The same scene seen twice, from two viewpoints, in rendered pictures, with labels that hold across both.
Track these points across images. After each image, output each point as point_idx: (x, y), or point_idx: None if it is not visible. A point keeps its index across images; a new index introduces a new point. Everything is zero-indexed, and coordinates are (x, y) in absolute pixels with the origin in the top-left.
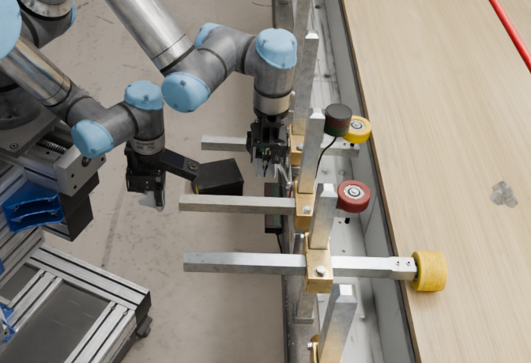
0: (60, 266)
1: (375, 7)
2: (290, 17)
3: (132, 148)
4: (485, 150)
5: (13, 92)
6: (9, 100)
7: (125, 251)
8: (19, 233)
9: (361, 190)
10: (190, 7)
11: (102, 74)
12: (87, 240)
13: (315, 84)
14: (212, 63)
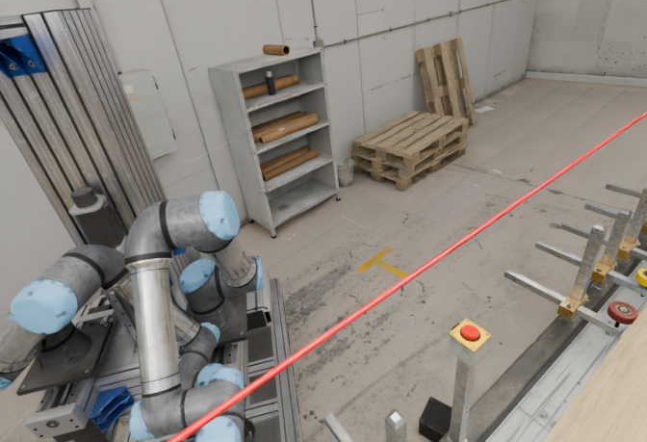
0: (285, 405)
1: (634, 405)
2: (561, 339)
3: None
4: None
5: (199, 316)
6: (196, 319)
7: (348, 422)
8: None
9: None
10: (554, 261)
11: (443, 283)
12: (336, 394)
13: (534, 427)
14: (170, 414)
